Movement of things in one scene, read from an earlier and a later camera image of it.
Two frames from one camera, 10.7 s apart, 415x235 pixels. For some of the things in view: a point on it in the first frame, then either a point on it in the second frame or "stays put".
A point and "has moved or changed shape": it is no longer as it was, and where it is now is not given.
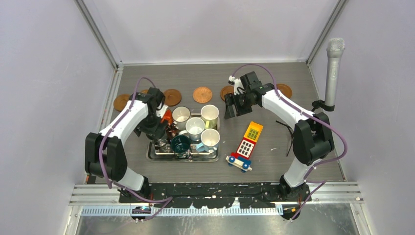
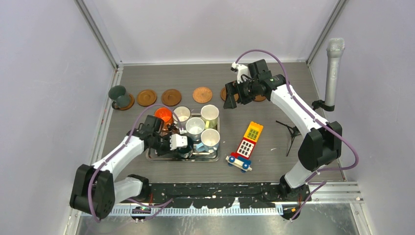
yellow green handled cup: x=210 y=113 stays put
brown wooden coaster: x=225 y=90 stays put
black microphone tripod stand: x=316 y=105 stays put
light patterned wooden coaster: x=202 y=95 stays put
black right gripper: x=231 y=99 → x=232 y=88
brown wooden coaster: x=172 y=97 stays put
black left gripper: x=154 y=132 → x=168 y=149
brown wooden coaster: x=120 y=101 has moved or changed shape
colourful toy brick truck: x=241 y=159 stays put
